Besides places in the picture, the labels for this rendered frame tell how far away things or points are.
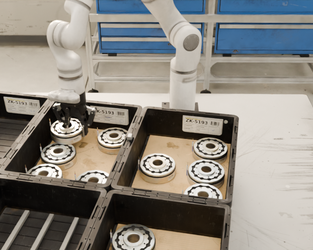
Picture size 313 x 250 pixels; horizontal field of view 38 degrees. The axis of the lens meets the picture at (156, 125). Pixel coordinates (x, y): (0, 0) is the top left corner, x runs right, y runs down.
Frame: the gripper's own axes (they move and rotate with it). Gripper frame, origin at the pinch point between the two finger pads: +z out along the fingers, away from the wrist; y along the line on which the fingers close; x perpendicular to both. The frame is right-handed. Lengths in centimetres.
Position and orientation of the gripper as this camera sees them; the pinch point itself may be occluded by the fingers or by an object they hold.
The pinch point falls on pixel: (76, 130)
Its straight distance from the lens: 143.7
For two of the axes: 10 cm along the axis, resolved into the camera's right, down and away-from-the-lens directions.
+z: 0.0, 8.3, 5.5
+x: -2.1, 5.4, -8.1
